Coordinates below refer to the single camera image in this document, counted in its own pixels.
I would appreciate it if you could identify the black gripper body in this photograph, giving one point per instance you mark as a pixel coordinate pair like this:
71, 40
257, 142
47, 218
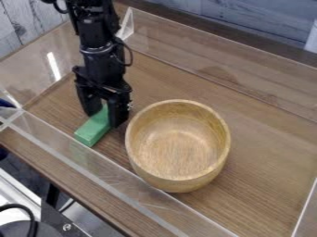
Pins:
103, 70

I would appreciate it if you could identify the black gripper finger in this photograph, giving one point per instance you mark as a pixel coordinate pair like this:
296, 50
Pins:
118, 109
89, 99

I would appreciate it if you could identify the green rectangular block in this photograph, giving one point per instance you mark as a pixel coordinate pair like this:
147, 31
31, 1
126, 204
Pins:
94, 128

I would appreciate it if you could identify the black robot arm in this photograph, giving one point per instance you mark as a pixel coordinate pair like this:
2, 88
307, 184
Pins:
95, 23

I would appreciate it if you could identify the brown wooden bowl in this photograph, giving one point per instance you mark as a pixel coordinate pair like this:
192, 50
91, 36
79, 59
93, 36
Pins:
178, 144

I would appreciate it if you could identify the blue object at edge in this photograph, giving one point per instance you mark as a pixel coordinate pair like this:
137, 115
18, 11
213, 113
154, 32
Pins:
6, 103

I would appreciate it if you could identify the clear acrylic tray wall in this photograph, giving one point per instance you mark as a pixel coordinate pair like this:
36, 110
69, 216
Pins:
260, 85

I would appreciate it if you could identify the black metal bracket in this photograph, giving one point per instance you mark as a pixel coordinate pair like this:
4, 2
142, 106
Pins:
55, 225

